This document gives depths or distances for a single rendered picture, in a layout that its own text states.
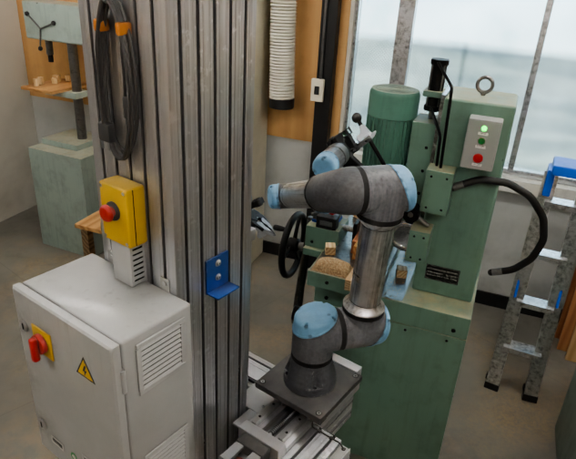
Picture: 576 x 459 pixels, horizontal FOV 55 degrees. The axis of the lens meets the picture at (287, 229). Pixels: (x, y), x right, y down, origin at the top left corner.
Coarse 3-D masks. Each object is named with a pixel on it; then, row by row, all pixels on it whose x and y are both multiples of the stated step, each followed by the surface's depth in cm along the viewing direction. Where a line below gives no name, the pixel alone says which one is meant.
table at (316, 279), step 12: (348, 240) 222; (312, 252) 220; (324, 252) 212; (336, 252) 212; (348, 252) 213; (312, 264) 203; (312, 276) 199; (324, 276) 197; (336, 276) 196; (324, 288) 199; (336, 288) 197
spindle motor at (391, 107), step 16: (384, 96) 188; (400, 96) 187; (416, 96) 190; (368, 112) 197; (384, 112) 190; (400, 112) 189; (416, 112) 193; (368, 128) 198; (384, 128) 193; (400, 128) 193; (368, 144) 199; (384, 144) 195; (400, 144) 195; (368, 160) 202; (384, 160) 198; (400, 160) 198
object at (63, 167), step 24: (24, 0) 337; (48, 0) 344; (48, 24) 334; (72, 24) 328; (48, 48) 352; (72, 48) 344; (72, 72) 350; (72, 96) 353; (48, 144) 367; (72, 144) 359; (48, 168) 362; (72, 168) 353; (48, 192) 370; (72, 192) 361; (96, 192) 367; (48, 216) 379; (72, 216) 369; (48, 240) 389; (72, 240) 379; (96, 240) 378
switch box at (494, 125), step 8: (472, 120) 173; (480, 120) 172; (488, 120) 171; (496, 120) 172; (472, 128) 174; (488, 128) 172; (496, 128) 171; (472, 136) 174; (480, 136) 174; (488, 136) 173; (496, 136) 172; (464, 144) 177; (472, 144) 175; (488, 144) 174; (496, 144) 173; (464, 152) 177; (472, 152) 176; (480, 152) 175; (488, 152) 175; (496, 152) 174; (464, 160) 178; (472, 160) 177; (488, 160) 176; (480, 168) 178; (488, 168) 177
